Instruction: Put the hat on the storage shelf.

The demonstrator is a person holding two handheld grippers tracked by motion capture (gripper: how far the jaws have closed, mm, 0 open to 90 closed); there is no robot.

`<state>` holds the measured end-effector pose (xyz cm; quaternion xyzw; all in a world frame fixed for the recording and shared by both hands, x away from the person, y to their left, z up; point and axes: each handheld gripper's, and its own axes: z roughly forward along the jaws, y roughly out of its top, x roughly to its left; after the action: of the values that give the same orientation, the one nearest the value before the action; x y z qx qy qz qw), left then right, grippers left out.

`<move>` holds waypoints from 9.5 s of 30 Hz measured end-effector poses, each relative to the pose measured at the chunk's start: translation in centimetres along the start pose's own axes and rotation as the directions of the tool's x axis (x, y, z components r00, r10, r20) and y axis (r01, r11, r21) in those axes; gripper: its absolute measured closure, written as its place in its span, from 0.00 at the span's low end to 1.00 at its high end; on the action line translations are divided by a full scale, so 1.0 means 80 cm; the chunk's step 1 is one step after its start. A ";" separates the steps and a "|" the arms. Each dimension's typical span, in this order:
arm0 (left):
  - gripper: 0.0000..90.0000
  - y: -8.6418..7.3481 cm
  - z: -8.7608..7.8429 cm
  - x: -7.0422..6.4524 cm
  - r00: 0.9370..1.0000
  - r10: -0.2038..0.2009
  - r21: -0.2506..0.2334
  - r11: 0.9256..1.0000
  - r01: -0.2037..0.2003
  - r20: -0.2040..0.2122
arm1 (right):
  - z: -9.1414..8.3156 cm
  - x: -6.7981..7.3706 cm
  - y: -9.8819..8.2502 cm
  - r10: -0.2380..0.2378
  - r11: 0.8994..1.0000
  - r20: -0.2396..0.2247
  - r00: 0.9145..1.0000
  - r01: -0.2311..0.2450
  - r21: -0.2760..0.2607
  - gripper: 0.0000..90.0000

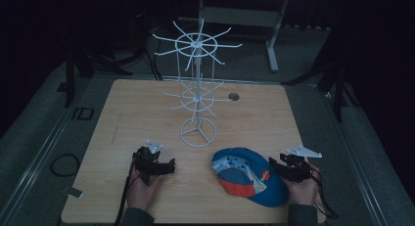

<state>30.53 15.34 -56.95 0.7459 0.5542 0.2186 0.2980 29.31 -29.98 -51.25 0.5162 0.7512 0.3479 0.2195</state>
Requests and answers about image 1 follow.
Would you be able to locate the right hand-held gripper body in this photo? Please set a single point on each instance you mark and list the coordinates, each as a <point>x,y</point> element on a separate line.
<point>297,167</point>

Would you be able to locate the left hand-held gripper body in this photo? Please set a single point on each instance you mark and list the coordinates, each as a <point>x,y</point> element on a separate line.
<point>146,161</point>

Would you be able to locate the blue and orange cap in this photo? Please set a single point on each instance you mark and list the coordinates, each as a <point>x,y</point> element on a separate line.
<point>249,177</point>

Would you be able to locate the person's right hand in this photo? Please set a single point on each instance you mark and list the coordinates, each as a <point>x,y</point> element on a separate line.
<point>303,190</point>

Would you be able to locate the person's left hand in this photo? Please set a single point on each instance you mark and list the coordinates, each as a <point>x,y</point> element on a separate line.
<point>143,191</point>

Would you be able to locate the grey table grommet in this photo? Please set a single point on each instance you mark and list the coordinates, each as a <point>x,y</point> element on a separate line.
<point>233,96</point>

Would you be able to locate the grey tape piece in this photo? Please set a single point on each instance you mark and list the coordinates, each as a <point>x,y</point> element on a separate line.
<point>72,192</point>

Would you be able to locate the black stand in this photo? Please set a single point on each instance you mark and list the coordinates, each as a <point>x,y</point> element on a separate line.
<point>70,79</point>
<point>337,85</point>

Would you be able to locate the black rectangular floor frame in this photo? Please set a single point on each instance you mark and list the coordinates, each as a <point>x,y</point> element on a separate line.
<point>83,113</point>

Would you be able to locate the grey metal desk frame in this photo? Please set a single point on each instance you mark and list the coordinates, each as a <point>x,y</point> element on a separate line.
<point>248,17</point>

